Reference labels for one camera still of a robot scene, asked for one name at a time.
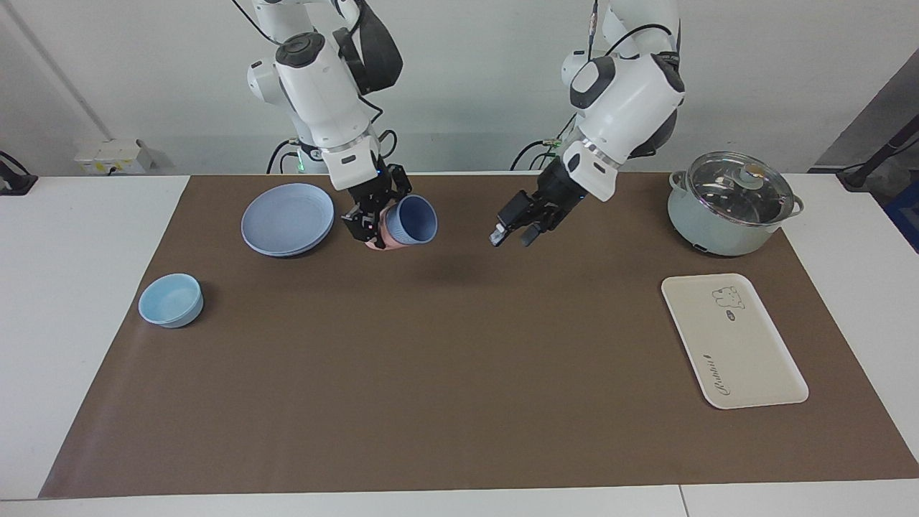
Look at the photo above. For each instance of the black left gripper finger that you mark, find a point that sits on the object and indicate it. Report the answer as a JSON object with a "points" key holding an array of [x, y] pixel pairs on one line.
{"points": [[531, 233], [513, 212]]}

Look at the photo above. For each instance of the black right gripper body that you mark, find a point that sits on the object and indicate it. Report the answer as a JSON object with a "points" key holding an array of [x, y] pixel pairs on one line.
{"points": [[373, 190]]}

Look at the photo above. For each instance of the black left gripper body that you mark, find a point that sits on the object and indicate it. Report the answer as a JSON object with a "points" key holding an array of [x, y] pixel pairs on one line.
{"points": [[556, 190]]}

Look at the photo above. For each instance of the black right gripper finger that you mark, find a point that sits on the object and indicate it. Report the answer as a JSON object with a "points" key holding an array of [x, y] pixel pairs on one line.
{"points": [[400, 183], [361, 224]]}

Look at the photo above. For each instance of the pink plastic cup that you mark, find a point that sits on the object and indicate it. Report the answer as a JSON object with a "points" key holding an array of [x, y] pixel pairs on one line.
{"points": [[388, 233]]}

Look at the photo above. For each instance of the blue plastic cup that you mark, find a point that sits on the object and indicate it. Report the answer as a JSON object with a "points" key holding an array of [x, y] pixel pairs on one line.
{"points": [[416, 219]]}

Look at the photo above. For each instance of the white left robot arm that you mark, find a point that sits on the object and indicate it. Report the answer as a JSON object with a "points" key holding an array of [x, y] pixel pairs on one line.
{"points": [[632, 93]]}

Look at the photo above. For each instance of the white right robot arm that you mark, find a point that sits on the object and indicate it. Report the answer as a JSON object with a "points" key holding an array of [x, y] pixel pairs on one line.
{"points": [[323, 93]]}

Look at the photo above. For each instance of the cream rabbit print tray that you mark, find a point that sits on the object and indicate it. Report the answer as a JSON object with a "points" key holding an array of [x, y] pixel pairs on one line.
{"points": [[732, 345]]}

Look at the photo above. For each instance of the blue plastic plate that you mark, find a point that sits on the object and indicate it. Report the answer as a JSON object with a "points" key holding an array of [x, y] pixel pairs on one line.
{"points": [[287, 219]]}

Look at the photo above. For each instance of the pale green cooking pot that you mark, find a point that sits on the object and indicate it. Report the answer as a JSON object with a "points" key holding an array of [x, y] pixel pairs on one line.
{"points": [[707, 230]]}

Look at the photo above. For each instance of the brown table mat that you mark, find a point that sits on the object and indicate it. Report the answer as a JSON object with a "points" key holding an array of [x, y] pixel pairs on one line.
{"points": [[459, 373]]}

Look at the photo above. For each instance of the glass pot lid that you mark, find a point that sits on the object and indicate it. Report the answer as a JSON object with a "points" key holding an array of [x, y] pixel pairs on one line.
{"points": [[739, 190]]}

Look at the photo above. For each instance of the light blue bowl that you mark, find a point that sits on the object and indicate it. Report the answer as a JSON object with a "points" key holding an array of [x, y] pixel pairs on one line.
{"points": [[171, 300]]}

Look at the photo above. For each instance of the black stand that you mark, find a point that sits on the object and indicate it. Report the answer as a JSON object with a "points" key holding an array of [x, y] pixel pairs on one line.
{"points": [[872, 161]]}

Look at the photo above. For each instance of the blue box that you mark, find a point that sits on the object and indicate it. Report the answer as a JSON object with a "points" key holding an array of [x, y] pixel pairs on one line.
{"points": [[906, 215]]}

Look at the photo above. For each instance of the white wall power strip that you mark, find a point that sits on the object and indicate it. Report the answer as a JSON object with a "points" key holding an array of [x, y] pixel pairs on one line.
{"points": [[115, 154]]}

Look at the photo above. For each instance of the black clamp mount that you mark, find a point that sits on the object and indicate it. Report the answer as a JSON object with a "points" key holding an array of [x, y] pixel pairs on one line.
{"points": [[14, 179]]}

